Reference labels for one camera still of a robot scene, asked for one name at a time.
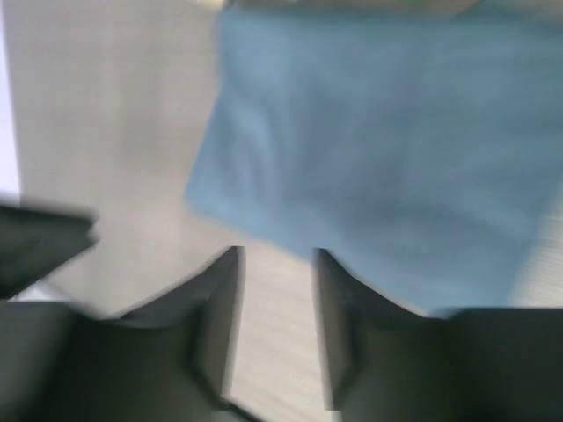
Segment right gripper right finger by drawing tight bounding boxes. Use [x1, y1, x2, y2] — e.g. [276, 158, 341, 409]
[314, 250, 562, 421]

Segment grey-blue t shirt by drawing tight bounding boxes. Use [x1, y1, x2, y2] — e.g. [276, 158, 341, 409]
[185, 1, 562, 311]

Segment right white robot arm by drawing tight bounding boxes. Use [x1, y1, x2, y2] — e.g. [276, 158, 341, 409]
[1, 205, 562, 421]

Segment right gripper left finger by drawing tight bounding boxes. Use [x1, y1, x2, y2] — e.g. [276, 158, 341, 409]
[1, 246, 242, 421]

